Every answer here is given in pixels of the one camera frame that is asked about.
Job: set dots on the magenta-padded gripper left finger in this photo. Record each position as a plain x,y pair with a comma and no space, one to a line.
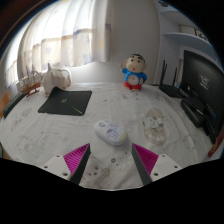
77,159

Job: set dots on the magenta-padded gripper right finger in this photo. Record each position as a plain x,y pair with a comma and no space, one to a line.
146,160

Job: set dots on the white cartoon-print computer mouse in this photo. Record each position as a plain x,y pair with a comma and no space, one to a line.
110,132

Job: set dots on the black mouse pad green lines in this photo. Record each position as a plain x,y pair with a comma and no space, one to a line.
65,101

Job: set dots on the white printed tablecloth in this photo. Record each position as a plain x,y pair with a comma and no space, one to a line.
110,103

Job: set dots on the black box device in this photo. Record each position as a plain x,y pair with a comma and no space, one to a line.
193,111

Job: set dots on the red flat book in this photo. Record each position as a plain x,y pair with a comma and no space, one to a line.
216,145

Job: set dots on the black router with antennas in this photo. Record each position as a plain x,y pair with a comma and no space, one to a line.
170,89

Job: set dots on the large white conch shell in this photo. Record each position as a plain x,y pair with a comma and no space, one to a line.
55,80

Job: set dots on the wooden model sailing ship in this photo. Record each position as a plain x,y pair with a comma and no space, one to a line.
31,85

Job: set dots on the cartoon boy figurine blue shirt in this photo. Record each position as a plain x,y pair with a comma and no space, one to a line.
134,73

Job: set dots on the black computer monitor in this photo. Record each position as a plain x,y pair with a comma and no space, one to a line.
203,80

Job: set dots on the white star-print curtain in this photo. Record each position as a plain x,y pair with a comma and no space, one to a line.
60,36

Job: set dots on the white wall shelf unit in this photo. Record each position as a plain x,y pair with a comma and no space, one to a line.
186,38

